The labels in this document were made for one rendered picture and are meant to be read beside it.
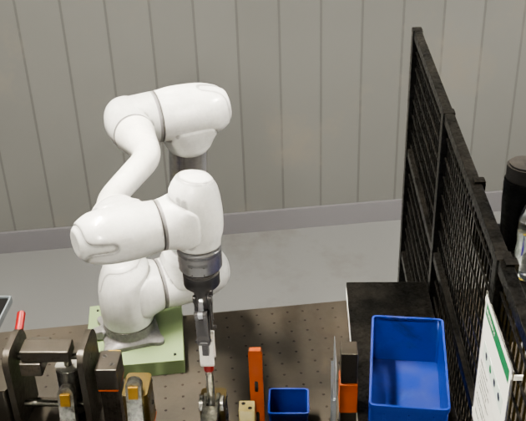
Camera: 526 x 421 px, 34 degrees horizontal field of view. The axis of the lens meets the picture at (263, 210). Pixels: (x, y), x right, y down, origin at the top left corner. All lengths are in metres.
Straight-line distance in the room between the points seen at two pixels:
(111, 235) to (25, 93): 2.70
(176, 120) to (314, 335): 0.91
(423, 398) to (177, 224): 0.74
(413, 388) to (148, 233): 0.77
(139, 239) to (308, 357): 1.13
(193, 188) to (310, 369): 1.10
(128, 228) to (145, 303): 0.95
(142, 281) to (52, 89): 1.89
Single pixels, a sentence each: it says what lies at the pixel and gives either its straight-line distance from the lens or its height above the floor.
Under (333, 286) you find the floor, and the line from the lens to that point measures 4.12.
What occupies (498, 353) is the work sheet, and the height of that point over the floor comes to 1.42.
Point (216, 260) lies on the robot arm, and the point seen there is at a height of 1.45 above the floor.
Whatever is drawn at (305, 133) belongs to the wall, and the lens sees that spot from 4.34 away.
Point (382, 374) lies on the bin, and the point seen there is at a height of 1.03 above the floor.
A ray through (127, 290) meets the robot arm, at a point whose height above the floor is 0.97.
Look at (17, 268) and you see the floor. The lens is 4.51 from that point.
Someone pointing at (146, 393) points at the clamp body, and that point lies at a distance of 1.98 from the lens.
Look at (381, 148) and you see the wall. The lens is 4.46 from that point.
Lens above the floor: 2.38
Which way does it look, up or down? 30 degrees down
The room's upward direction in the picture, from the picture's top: 2 degrees counter-clockwise
